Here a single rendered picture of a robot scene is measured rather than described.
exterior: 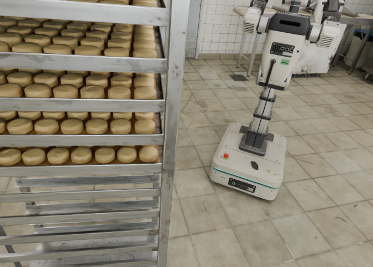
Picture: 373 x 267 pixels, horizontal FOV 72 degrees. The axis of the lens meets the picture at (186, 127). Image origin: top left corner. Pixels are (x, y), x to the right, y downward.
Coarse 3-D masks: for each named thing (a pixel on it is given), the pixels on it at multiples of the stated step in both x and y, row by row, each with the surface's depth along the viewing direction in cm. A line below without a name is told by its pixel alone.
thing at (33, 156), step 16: (0, 160) 61; (16, 160) 63; (32, 160) 62; (48, 160) 64; (64, 160) 65; (80, 160) 64; (96, 160) 67; (112, 160) 67; (128, 160) 66; (144, 160) 67
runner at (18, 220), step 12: (0, 216) 71; (12, 216) 71; (24, 216) 69; (36, 216) 69; (48, 216) 70; (60, 216) 70; (72, 216) 71; (84, 216) 72; (96, 216) 72; (108, 216) 73; (120, 216) 74; (132, 216) 74; (144, 216) 75; (156, 216) 76
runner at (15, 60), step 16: (0, 64) 46; (16, 64) 46; (32, 64) 47; (48, 64) 47; (64, 64) 47; (80, 64) 48; (96, 64) 48; (112, 64) 49; (128, 64) 49; (144, 64) 50; (160, 64) 50
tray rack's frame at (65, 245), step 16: (80, 240) 142; (96, 240) 142; (112, 240) 143; (128, 240) 144; (144, 240) 145; (80, 256) 134; (96, 256) 135; (112, 256) 136; (128, 256) 137; (144, 256) 137
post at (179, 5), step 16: (176, 0) 41; (176, 16) 43; (176, 32) 44; (176, 48) 46; (176, 64) 47; (176, 80) 49; (176, 96) 51; (176, 112) 53; (176, 128) 55; (176, 144) 58; (160, 192) 69; (160, 208) 70; (160, 224) 73; (160, 240) 78; (160, 256) 83
